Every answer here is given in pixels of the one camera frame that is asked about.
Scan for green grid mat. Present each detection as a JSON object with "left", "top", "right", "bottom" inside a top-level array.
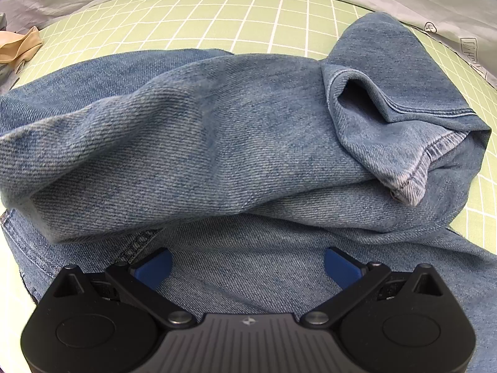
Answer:
[{"left": 0, "top": 0, "right": 497, "bottom": 358}]

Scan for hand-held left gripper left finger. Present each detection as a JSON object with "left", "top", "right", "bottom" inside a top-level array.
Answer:
[{"left": 48, "top": 248, "right": 197, "bottom": 327}]

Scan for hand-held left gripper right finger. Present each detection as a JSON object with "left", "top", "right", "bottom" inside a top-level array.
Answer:
[{"left": 300, "top": 246, "right": 449, "bottom": 327}]

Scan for blue denim jeans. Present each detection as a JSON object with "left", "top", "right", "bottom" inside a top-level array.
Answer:
[{"left": 0, "top": 12, "right": 497, "bottom": 373}]

